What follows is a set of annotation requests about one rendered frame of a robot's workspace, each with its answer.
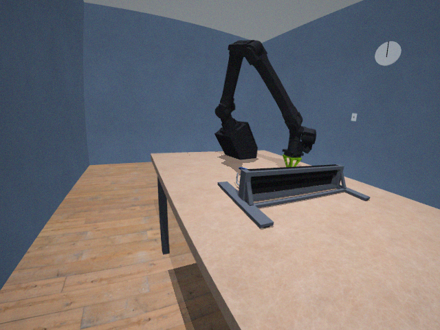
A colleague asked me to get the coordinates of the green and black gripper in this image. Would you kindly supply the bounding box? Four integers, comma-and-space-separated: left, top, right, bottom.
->
283, 140, 304, 167

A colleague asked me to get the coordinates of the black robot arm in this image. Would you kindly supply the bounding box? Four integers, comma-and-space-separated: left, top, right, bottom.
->
215, 40, 316, 154

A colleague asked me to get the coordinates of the grey patch panel rack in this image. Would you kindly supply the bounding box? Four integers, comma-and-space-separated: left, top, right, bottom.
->
218, 164, 370, 228

